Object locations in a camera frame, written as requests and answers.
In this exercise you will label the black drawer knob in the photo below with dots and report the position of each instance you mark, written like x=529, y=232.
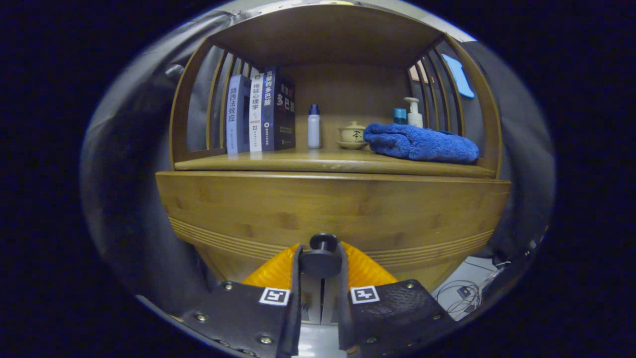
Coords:
x=323, y=256

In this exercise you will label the teal bottle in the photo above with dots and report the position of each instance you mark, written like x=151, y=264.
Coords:
x=400, y=116

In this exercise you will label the folded blue towel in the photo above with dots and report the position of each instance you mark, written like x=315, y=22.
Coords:
x=420, y=144

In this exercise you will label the dark blue book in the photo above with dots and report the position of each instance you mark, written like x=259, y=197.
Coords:
x=278, y=109

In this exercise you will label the wooden drawer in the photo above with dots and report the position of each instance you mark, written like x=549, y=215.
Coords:
x=323, y=204

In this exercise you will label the beige lidded teacup with saucer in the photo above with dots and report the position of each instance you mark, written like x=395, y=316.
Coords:
x=352, y=135

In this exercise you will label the white bottle with blue cap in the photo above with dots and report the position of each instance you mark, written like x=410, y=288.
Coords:
x=314, y=129

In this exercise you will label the wooden cabinet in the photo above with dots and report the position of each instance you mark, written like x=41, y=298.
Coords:
x=328, y=35

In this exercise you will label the wooden countertop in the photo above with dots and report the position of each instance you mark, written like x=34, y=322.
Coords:
x=308, y=161

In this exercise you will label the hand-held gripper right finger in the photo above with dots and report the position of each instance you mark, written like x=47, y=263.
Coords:
x=392, y=313

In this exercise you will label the black backdrop cloth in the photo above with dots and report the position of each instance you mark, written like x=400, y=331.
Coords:
x=129, y=174

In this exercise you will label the light purple book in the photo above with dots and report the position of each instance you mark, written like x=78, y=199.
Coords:
x=236, y=114

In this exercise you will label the white book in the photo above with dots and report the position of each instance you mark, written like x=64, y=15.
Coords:
x=255, y=112

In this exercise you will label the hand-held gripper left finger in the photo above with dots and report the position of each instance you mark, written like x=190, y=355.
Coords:
x=248, y=318

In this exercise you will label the white pump bottle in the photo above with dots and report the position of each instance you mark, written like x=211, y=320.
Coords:
x=414, y=114

